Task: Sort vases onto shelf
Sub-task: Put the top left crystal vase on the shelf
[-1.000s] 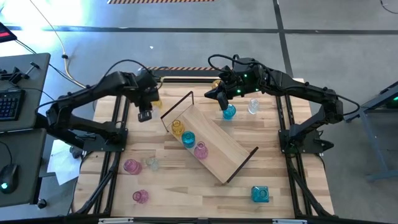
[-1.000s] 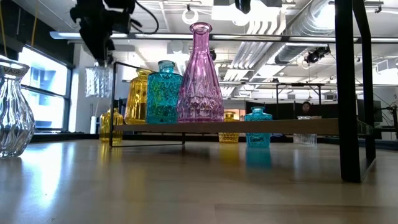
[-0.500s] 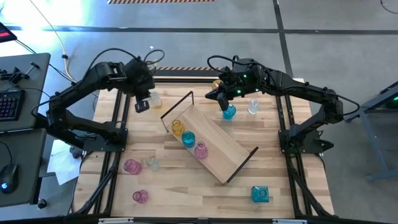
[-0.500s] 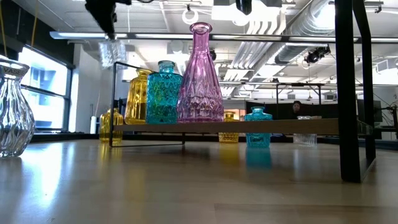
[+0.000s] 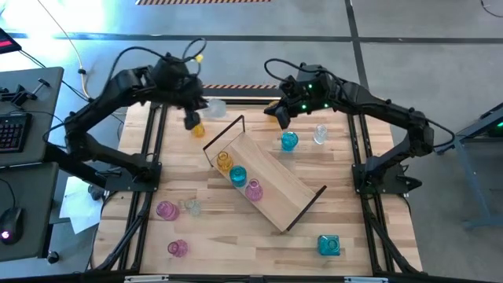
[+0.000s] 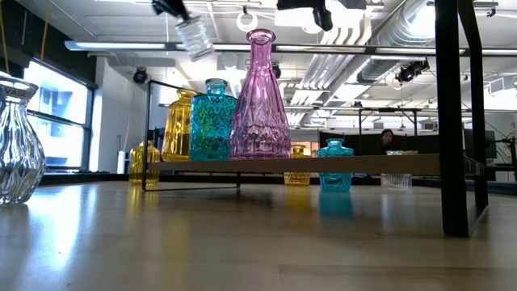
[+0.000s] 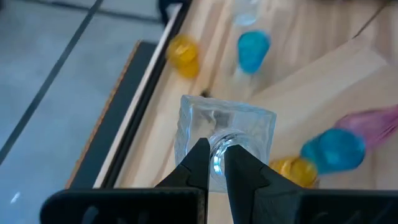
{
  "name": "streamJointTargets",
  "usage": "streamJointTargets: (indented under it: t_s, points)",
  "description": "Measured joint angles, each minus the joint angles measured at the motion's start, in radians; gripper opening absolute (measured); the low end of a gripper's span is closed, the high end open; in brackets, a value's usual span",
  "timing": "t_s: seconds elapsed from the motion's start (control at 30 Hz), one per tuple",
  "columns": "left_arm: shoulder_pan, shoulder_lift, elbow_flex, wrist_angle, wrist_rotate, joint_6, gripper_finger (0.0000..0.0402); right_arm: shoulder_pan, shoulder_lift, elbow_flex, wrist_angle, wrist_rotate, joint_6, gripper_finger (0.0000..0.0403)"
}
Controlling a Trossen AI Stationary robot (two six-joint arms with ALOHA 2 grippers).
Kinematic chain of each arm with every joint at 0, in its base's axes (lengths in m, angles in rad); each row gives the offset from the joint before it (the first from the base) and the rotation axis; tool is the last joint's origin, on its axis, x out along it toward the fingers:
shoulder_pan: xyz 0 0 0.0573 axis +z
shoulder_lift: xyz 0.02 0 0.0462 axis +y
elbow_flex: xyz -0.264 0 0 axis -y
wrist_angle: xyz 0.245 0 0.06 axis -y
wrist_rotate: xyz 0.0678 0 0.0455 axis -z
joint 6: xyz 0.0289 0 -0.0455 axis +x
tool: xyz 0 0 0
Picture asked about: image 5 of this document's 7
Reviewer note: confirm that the wooden shelf with black legs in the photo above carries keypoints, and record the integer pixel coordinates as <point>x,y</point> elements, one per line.
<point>283,184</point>

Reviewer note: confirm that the black support beam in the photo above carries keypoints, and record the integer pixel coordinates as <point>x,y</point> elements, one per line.
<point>67,165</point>

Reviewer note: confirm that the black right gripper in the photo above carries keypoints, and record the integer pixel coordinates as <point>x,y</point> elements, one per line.
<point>310,94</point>

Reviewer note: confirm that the dark grey desk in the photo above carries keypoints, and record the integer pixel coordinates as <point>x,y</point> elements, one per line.
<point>35,204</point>

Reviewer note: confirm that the teal round bottle vase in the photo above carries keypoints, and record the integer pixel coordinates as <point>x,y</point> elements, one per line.
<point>289,141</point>

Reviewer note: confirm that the white paper sheet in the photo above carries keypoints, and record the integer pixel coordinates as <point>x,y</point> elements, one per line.
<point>80,208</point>

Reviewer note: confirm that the black computer mouse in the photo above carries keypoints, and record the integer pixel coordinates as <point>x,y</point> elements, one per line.
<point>12,224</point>

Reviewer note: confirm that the black hazard-striped floor mat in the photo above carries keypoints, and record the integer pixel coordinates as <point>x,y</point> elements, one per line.
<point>239,92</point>

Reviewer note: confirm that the tall pink glass vase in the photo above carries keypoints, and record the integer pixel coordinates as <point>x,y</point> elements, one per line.
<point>254,190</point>

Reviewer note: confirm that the black caster wheel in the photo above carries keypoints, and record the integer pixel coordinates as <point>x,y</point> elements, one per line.
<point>53,257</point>
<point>95,192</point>

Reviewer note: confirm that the silver metal bracket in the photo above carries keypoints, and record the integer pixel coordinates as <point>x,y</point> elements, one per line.
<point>145,278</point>
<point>365,280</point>

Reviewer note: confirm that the teal square glass vase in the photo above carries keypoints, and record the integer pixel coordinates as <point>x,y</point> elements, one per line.
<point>328,245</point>

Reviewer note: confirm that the small round clear vase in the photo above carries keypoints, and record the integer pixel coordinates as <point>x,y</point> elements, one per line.
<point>193,207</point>

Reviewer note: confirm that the black desk clamp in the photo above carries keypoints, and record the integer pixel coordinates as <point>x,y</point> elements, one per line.
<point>17,95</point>

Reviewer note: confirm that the teal diamond-pattern glass vase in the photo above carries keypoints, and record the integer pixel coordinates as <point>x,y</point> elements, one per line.
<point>238,176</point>

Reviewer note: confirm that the black keyboard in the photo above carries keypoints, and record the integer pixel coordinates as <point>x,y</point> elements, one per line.
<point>13,131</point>

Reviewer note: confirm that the black laptop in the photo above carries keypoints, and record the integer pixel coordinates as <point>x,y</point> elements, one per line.
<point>8,41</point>

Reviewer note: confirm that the grey metal side table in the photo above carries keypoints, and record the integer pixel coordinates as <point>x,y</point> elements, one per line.
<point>471,131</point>

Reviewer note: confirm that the pink scalloped glass vase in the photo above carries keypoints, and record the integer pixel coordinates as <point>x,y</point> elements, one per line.
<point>178,248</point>

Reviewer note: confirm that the clear ribbed glass vase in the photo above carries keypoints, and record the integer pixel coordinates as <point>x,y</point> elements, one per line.
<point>320,133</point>

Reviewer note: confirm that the yellow ribbed glass vase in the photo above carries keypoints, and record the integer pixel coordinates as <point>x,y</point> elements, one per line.
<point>225,160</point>

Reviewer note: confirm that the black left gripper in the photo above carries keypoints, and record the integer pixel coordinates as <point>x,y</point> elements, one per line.
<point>177,84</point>

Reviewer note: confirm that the pink cylindrical glass vase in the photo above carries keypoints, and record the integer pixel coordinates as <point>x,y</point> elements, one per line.
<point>167,210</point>

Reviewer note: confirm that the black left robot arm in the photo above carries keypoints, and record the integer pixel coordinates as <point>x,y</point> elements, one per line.
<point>102,153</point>

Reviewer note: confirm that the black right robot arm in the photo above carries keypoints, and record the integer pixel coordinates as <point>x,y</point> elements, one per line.
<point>385,108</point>

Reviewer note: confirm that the yellow barrel glass vase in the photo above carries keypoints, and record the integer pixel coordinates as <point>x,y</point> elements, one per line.
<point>199,132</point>

